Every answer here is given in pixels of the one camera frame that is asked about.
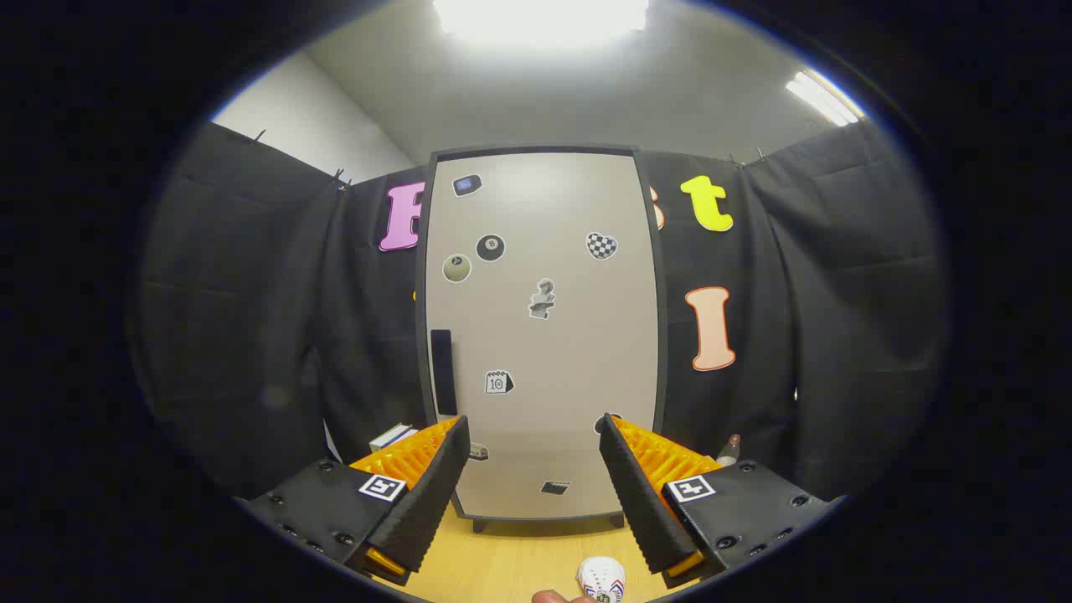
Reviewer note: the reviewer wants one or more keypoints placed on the white canvas shoe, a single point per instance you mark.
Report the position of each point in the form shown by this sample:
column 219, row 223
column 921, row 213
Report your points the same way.
column 601, row 576

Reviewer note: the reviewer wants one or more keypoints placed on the narrow ceiling light strip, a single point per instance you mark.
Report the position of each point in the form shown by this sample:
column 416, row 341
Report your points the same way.
column 822, row 96

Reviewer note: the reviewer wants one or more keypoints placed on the beige shoe cabinet door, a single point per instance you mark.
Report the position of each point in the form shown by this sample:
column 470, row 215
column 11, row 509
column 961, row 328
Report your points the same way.
column 544, row 352

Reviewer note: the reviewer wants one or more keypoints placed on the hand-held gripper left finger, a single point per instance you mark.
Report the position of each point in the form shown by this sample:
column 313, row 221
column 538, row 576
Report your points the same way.
column 435, row 486

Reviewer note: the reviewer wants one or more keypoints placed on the black backdrop cloth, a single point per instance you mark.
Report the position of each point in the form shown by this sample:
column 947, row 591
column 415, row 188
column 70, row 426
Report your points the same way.
column 251, row 293

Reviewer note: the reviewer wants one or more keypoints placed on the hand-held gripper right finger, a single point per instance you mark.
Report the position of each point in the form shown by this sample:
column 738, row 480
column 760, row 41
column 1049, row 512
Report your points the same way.
column 636, row 494

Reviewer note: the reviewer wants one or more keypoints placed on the white green-edged book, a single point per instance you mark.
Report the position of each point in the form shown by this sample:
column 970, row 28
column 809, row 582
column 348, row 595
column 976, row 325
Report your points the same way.
column 390, row 435

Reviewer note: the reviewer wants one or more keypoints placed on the small red-capped bottle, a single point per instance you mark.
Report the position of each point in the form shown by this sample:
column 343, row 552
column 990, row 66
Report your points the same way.
column 729, row 452

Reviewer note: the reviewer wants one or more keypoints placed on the dark grey shoe cabinet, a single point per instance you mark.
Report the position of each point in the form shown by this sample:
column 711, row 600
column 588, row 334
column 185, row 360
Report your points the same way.
column 663, row 352

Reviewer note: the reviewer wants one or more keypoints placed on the large ceiling light panel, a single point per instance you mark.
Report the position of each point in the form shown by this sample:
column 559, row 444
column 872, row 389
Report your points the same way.
column 540, row 17

